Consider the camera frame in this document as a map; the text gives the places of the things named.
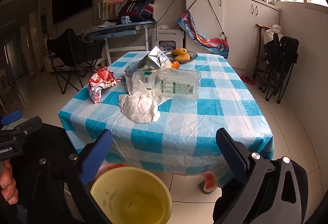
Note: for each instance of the papers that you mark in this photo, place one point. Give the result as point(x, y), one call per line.
point(107, 24)

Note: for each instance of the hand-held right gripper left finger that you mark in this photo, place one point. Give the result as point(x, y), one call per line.
point(96, 157)

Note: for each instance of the blue checkered tablecloth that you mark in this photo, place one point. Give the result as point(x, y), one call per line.
point(179, 116)

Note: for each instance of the red slippers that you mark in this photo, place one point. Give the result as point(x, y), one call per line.
point(248, 80)

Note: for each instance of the row of books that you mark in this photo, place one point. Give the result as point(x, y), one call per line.
point(107, 11)

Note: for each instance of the dark striped backpack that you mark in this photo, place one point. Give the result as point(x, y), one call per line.
point(135, 11)

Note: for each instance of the white plastic bag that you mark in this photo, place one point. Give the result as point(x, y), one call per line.
point(275, 30)

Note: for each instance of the glass fruit plate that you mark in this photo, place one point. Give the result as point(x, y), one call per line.
point(192, 56)

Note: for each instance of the clear plastic bottle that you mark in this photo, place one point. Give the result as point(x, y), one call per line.
point(176, 80)

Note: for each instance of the white paper towel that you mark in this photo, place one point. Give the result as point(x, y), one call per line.
point(139, 108)

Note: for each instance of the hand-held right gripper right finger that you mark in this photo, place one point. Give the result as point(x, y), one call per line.
point(230, 154)

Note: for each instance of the yellow mango with dark spot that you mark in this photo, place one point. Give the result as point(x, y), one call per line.
point(180, 51)

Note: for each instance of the blue white study desk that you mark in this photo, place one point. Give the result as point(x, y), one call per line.
point(120, 28)

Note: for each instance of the yellow plastic bucket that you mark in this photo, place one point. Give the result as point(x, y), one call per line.
point(133, 185)

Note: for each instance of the red snack wrapper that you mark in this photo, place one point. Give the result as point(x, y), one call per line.
point(101, 80)

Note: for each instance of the person's left hand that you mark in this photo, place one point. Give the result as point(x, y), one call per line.
point(7, 183)

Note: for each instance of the white plastic stool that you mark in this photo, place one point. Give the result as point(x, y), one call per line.
point(176, 37)

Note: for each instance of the white tissue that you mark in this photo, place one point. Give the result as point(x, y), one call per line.
point(135, 85)

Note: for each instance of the printed milk carton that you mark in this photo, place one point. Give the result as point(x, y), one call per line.
point(156, 58)

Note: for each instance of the black folding camp chair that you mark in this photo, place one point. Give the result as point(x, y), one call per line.
point(69, 47)

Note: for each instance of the blue pencil sharpener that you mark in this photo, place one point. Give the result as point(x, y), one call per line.
point(125, 20)

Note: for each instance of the white cloth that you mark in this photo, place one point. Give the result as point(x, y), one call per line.
point(164, 27)

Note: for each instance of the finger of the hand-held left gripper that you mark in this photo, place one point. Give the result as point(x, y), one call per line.
point(25, 125)
point(11, 114)

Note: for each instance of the orange peel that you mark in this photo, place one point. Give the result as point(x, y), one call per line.
point(175, 65)

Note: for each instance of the folded black chair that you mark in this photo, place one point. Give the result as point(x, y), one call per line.
point(284, 55)

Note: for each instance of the white cabinet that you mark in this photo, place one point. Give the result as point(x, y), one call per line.
point(238, 24)

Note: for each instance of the pink plush toy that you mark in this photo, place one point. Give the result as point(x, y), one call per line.
point(116, 1)

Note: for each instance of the wooden chair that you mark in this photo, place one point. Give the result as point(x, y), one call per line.
point(258, 55)

